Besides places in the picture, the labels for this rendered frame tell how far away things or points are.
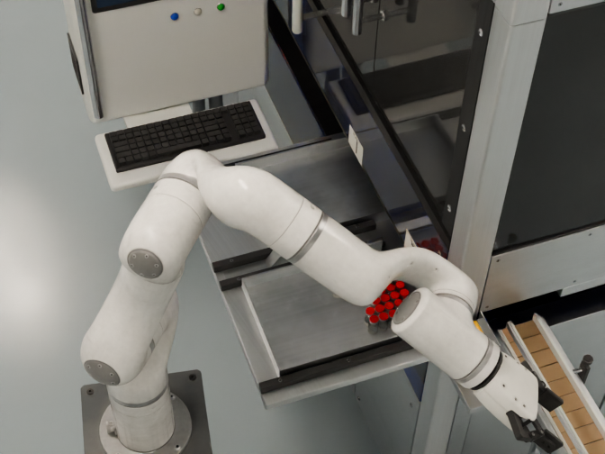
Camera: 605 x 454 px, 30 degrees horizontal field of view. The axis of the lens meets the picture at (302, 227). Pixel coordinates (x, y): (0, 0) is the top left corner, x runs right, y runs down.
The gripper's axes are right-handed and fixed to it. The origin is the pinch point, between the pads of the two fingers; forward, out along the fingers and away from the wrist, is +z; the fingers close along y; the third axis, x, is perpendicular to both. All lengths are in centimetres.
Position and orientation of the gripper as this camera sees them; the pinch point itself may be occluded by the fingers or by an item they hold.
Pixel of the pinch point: (552, 423)
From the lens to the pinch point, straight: 186.0
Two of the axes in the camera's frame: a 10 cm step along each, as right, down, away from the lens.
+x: 6.3, -5.5, -5.5
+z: 7.6, 6.0, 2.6
